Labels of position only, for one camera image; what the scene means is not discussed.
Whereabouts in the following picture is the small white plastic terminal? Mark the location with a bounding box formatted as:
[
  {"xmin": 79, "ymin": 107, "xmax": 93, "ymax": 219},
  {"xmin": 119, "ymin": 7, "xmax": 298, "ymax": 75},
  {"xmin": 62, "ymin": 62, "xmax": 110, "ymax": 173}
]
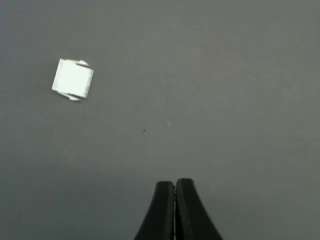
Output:
[{"xmin": 51, "ymin": 58, "xmax": 95, "ymax": 102}]

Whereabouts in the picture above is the dark grey mat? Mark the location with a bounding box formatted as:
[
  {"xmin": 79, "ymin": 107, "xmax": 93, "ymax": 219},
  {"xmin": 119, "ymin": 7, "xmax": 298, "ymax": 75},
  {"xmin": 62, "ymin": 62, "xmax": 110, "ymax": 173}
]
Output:
[{"xmin": 0, "ymin": 0, "xmax": 320, "ymax": 240}]

